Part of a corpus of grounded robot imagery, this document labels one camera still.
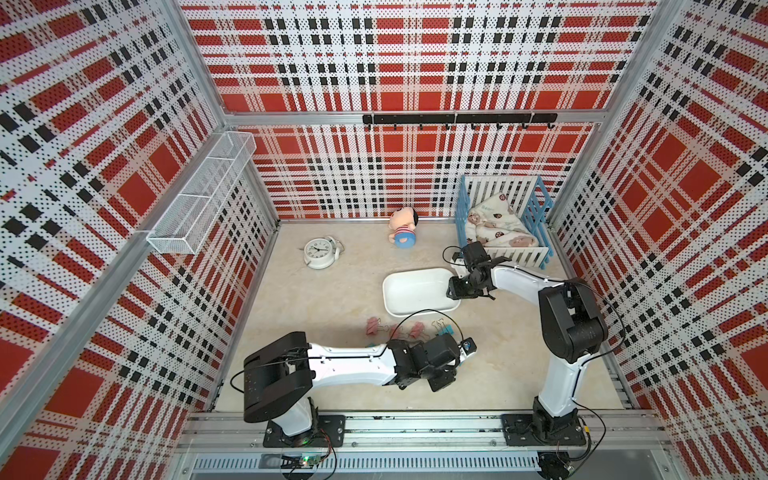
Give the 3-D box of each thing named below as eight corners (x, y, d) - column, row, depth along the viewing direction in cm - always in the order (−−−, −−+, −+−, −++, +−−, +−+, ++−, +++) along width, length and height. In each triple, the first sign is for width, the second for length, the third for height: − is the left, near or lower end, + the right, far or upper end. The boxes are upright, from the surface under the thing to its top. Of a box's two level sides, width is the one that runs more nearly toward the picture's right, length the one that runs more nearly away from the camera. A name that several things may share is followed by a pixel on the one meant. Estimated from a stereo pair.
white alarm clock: (304, 269, 108) (300, 261, 104) (311, 244, 116) (307, 235, 112) (340, 269, 108) (337, 261, 104) (344, 244, 116) (342, 235, 112)
